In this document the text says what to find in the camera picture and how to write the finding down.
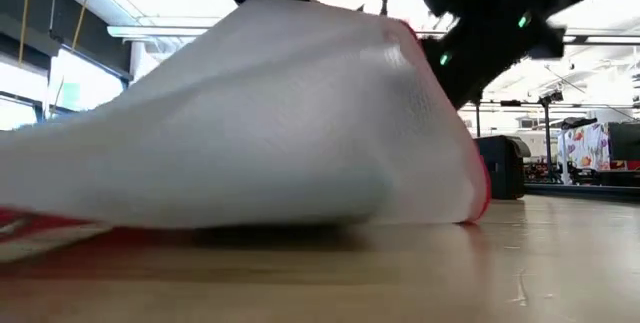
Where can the black rectangular case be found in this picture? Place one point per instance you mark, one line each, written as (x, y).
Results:
(502, 168)

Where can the white mesh pouch red trim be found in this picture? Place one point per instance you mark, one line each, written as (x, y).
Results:
(250, 138)

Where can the long ceiling light bar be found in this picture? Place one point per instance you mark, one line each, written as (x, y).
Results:
(150, 31)

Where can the black pole stand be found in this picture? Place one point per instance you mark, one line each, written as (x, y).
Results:
(548, 138)

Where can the floral patterned cloth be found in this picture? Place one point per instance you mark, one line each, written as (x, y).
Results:
(587, 145)

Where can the black screen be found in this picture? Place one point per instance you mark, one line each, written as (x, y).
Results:
(625, 140)

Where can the black aluminium table frame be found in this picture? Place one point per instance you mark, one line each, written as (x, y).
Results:
(575, 192)

